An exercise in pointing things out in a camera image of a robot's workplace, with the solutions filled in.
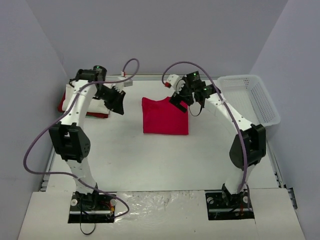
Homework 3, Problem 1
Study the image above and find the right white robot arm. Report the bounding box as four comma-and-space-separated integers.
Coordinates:
164, 71, 266, 207

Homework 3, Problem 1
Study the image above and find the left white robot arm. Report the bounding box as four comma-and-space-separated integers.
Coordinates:
49, 65, 126, 209

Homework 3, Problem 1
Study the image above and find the white plastic basket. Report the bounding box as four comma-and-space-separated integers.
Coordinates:
217, 74, 281, 127

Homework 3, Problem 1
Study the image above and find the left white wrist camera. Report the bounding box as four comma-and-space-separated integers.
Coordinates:
111, 76, 133, 93

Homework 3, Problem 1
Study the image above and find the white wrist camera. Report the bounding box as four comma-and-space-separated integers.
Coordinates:
111, 76, 133, 93
164, 74, 186, 94

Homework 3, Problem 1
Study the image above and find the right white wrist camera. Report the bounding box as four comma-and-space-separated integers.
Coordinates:
164, 74, 186, 94

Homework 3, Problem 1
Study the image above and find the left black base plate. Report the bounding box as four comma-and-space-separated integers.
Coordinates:
68, 192, 117, 224

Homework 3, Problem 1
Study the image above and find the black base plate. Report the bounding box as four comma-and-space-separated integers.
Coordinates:
205, 190, 255, 221
68, 192, 117, 224

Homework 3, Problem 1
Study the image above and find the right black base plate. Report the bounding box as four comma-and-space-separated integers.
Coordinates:
205, 190, 255, 221

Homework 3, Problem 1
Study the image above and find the thin black cable loop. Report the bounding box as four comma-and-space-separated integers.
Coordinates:
79, 219, 97, 236

